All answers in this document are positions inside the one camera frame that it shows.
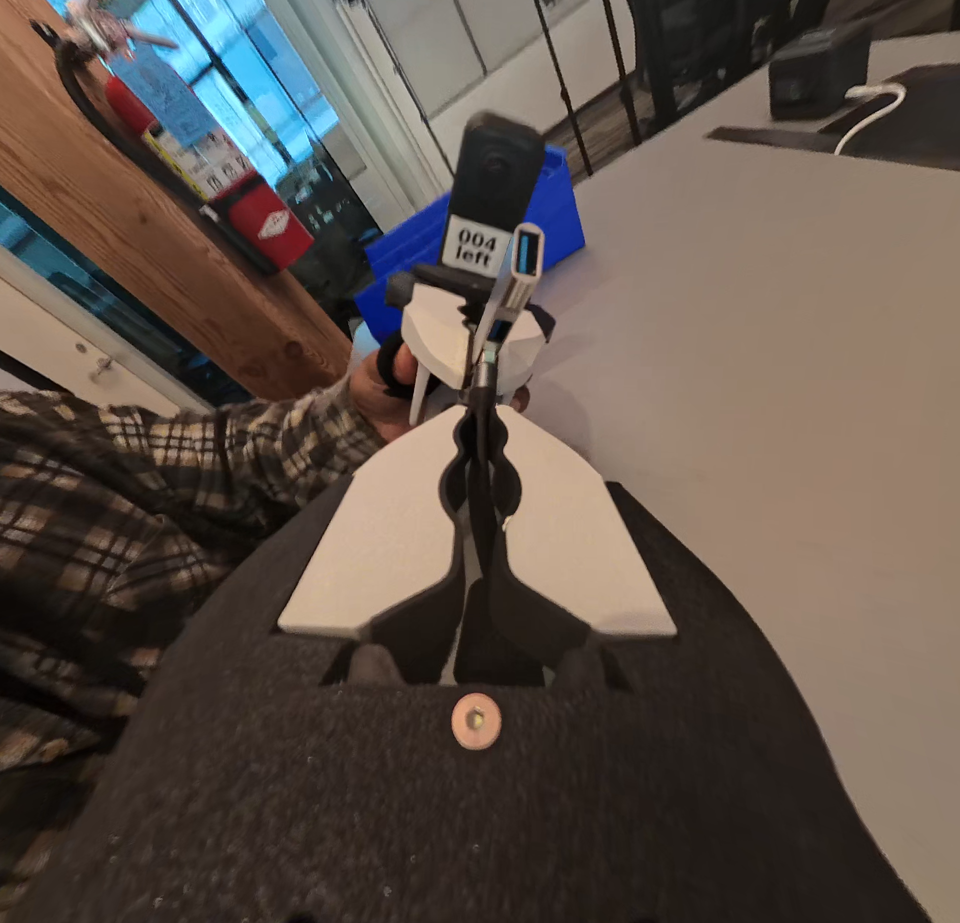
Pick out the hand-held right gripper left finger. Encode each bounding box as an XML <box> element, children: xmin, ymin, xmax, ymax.
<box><xmin>277</xmin><ymin>406</ymin><xmax>469</xmax><ymax>685</ymax></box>

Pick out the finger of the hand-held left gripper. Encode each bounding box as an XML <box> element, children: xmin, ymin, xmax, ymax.
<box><xmin>401</xmin><ymin>288</ymin><xmax>481</xmax><ymax>391</ymax></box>
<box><xmin>491</xmin><ymin>308</ymin><xmax>556</xmax><ymax>391</ymax></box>

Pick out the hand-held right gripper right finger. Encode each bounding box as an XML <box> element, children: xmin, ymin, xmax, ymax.
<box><xmin>453</xmin><ymin>405</ymin><xmax>677</xmax><ymax>688</ymax></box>

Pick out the silver usb hub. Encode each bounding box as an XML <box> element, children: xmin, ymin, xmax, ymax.
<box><xmin>479</xmin><ymin>222</ymin><xmax>546</xmax><ymax>369</ymax></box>

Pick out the blue plastic bin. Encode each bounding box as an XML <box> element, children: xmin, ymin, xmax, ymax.
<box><xmin>352</xmin><ymin>145</ymin><xmax>586</xmax><ymax>347</ymax></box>

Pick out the person's left hand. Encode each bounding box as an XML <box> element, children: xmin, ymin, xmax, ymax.
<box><xmin>347</xmin><ymin>342</ymin><xmax>531</xmax><ymax>446</ymax></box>

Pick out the black tripod stand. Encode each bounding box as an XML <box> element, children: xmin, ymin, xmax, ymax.
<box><xmin>517</xmin><ymin>0</ymin><xmax>646</xmax><ymax>178</ymax></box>

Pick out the red fire extinguisher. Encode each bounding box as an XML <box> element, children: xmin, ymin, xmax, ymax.
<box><xmin>33</xmin><ymin>20</ymin><xmax>316</xmax><ymax>276</ymax></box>

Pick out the operator arm in plaid sleeve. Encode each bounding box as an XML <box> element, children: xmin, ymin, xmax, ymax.
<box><xmin>0</xmin><ymin>390</ymin><xmax>248</xmax><ymax>890</ymax></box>

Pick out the brown wooden plank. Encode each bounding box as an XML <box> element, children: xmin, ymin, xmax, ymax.
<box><xmin>0</xmin><ymin>0</ymin><xmax>353</xmax><ymax>401</ymax></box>

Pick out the black charger block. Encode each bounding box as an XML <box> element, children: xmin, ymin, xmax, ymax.
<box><xmin>768</xmin><ymin>23</ymin><xmax>873</xmax><ymax>122</ymax></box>

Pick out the white cabinet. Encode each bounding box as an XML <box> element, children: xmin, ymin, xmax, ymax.
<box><xmin>0</xmin><ymin>248</ymin><xmax>214</xmax><ymax>416</ymax></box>

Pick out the white charger cable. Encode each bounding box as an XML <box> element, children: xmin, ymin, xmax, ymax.
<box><xmin>832</xmin><ymin>83</ymin><xmax>908</xmax><ymax>158</ymax></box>

